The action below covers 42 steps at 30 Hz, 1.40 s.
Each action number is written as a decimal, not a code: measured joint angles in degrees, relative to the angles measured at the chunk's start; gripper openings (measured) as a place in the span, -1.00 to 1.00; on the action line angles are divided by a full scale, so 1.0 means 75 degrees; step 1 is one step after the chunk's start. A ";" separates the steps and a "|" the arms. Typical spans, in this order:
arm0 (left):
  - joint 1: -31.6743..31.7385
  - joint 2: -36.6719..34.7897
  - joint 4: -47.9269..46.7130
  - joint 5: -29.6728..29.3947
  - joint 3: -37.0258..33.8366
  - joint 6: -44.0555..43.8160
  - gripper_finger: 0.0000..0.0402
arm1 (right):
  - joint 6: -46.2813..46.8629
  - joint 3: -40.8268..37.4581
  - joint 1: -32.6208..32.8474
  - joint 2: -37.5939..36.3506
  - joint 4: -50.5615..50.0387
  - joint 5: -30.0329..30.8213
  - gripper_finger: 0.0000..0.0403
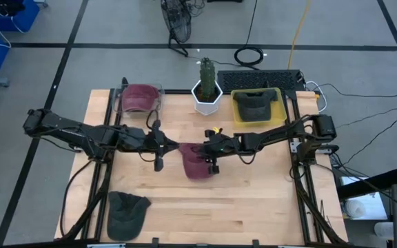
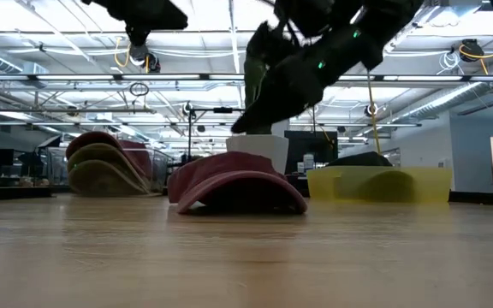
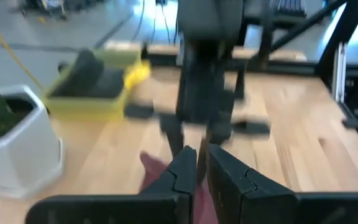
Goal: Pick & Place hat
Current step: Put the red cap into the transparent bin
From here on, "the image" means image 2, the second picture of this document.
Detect green cactus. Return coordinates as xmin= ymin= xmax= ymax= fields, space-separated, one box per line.
xmin=244 ymin=53 xmax=273 ymax=110

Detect black pole stand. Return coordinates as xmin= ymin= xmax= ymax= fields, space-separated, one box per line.
xmin=184 ymin=101 xmax=247 ymax=166

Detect white hexagonal plant pot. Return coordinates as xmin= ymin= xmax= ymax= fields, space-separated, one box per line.
xmin=225 ymin=134 xmax=289 ymax=175

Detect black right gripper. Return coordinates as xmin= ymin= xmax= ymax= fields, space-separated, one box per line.
xmin=231 ymin=0 xmax=423 ymax=134

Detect yellow hanging cable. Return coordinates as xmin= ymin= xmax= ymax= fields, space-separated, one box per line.
xmin=365 ymin=70 xmax=383 ymax=155

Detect dark grey baseball cap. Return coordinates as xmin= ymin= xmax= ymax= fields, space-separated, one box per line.
xmin=327 ymin=151 xmax=394 ymax=169
xmin=336 ymin=169 xmax=418 ymax=203

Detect maroon baseball cap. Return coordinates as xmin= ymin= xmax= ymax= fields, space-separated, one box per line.
xmin=65 ymin=130 xmax=154 ymax=181
xmin=167 ymin=151 xmax=308 ymax=216

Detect black hanging cable hoop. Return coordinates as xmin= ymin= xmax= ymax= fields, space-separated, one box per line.
xmin=128 ymin=80 xmax=151 ymax=98

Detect black ceiling cable reel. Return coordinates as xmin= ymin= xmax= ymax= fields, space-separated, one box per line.
xmin=459 ymin=38 xmax=485 ymax=64
xmin=127 ymin=42 xmax=162 ymax=74

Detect yellow plastic bin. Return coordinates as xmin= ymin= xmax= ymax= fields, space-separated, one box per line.
xmin=306 ymin=165 xmax=453 ymax=204

